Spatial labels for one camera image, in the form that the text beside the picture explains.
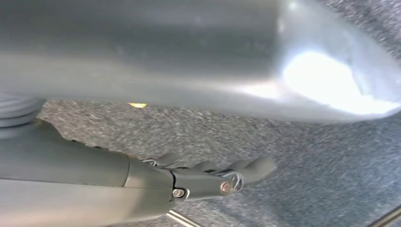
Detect steel table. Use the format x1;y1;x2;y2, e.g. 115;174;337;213
166;205;401;227

